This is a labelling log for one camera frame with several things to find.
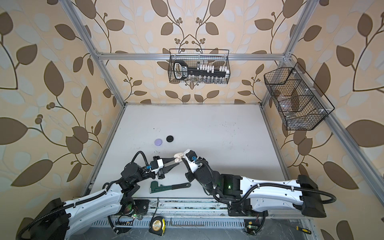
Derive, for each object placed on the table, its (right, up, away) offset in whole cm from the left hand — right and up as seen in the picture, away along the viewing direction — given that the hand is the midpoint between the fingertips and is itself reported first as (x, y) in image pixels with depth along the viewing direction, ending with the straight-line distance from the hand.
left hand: (177, 160), depth 67 cm
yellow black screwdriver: (+59, -33, +1) cm, 67 cm away
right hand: (+4, +1, -1) cm, 4 cm away
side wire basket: (+61, +26, +5) cm, 66 cm away
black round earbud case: (-10, +5, +32) cm, 34 cm away
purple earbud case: (-17, +3, +32) cm, 37 cm away
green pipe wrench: (-14, -18, +12) cm, 26 cm away
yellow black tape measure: (-9, -30, 0) cm, 31 cm away
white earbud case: (+1, +2, +1) cm, 2 cm away
